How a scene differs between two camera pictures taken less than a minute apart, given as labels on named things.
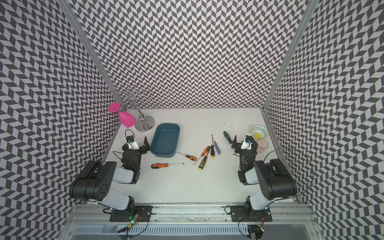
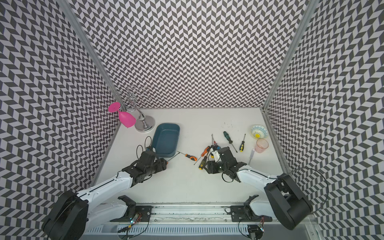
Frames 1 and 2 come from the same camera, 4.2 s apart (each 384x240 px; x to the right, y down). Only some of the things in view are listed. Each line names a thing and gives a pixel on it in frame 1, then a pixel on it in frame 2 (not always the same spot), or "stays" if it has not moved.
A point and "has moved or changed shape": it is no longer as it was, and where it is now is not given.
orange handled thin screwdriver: (203, 152) stays
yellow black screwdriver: (203, 162) stays
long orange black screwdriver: (156, 166) has moved or changed shape
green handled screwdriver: (228, 137) stays
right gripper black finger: (234, 143) to (211, 167)
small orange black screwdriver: (192, 158) stays
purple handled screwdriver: (216, 146) stays
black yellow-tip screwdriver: (212, 154) stays
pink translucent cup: (262, 144) stays
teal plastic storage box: (165, 139) stays
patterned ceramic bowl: (259, 131) stays
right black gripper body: (238, 150) to (221, 167)
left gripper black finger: (146, 144) to (162, 164)
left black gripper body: (142, 150) to (151, 170)
